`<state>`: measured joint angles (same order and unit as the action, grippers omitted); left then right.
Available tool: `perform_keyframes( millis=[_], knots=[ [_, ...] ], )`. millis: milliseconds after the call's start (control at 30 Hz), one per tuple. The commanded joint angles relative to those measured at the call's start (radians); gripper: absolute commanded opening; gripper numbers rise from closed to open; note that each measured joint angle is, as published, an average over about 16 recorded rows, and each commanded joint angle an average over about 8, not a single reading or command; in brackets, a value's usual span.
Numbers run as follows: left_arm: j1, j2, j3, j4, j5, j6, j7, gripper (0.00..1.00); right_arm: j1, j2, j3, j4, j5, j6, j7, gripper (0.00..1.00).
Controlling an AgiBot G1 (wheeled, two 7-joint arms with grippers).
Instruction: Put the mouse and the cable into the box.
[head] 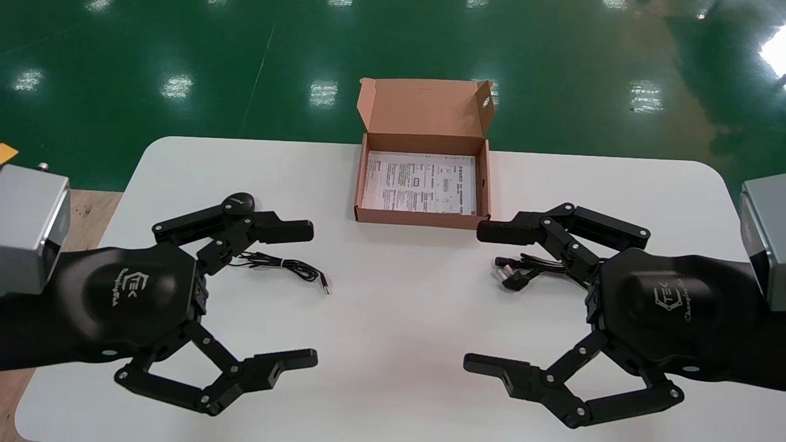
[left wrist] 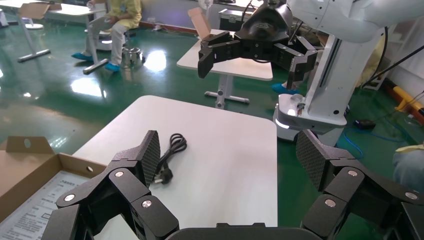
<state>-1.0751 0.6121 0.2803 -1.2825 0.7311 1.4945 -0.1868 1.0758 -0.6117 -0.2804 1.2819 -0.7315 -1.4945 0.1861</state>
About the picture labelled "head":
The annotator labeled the white printed instruction sheet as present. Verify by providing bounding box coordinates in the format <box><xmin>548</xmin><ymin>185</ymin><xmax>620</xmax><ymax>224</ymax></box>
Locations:
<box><xmin>361</xmin><ymin>151</ymin><xmax>478</xmax><ymax>215</ymax></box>

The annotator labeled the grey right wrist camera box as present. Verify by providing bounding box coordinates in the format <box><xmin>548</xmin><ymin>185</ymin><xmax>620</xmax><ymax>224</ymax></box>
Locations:
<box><xmin>740</xmin><ymin>174</ymin><xmax>786</xmax><ymax>311</ymax></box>

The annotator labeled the thick black power cord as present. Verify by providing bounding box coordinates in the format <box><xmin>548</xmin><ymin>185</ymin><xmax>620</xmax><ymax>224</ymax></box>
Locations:
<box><xmin>494</xmin><ymin>253</ymin><xmax>593</xmax><ymax>291</ymax></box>

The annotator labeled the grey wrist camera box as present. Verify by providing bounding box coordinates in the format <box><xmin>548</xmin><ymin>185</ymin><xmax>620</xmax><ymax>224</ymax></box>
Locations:
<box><xmin>0</xmin><ymin>163</ymin><xmax>71</xmax><ymax>297</ymax></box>
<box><xmin>740</xmin><ymin>174</ymin><xmax>786</xmax><ymax>311</ymax></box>

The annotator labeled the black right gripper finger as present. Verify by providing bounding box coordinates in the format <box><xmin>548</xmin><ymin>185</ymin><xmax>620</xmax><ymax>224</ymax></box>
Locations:
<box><xmin>477</xmin><ymin>203</ymin><xmax>652</xmax><ymax>286</ymax></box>

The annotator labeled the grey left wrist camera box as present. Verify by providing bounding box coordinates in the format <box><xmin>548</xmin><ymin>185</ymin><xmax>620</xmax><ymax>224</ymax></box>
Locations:
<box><xmin>0</xmin><ymin>163</ymin><xmax>71</xmax><ymax>297</ymax></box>

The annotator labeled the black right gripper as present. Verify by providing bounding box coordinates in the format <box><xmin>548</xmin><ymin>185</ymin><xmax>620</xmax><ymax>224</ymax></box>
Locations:
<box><xmin>464</xmin><ymin>248</ymin><xmax>786</xmax><ymax>429</ymax></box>

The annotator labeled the open brown cardboard box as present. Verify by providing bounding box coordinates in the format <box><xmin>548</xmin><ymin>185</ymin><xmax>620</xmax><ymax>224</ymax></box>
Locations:
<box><xmin>354</xmin><ymin>77</ymin><xmax>496</xmax><ymax>230</ymax></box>

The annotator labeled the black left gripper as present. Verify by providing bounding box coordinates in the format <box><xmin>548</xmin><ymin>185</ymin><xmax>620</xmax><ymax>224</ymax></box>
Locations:
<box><xmin>0</xmin><ymin>193</ymin><xmax>319</xmax><ymax>417</ymax></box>

